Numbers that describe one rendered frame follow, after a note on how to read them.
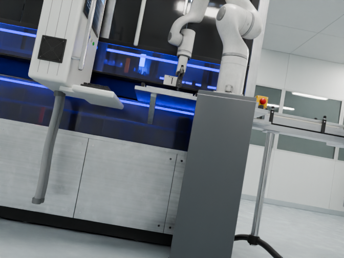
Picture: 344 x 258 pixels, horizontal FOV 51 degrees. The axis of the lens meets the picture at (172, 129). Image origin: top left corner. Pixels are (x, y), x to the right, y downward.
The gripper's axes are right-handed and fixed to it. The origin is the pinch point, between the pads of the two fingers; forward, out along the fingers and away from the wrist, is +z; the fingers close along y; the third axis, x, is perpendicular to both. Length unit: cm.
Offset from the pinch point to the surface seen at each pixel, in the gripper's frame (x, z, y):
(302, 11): 169, -202, -290
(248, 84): 44.2, -11.8, -18.8
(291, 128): 80, 9, -30
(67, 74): -53, 13, 35
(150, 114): -12.7, 19.7, -5.3
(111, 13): -49, -40, -19
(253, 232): 67, 81, -35
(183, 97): 2.5, 11.3, 20.8
